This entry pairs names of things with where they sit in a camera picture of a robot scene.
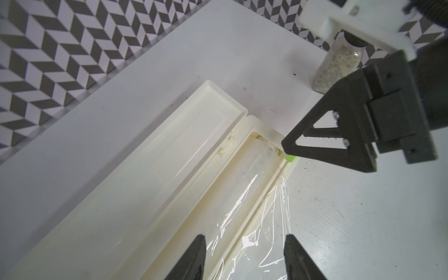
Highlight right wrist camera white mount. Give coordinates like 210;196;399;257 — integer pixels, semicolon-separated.
299;0;417;61

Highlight glass spice jar black lid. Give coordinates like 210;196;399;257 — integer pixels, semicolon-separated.
312;31;368;94

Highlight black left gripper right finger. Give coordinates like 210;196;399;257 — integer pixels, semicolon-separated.
283;234;327;280

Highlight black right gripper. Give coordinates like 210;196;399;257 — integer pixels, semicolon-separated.
281;37;448;173

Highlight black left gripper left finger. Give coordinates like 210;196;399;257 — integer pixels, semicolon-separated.
165;234;207;280

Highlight clear plastic wrap sheet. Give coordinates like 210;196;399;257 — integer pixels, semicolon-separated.
208;175;292;280

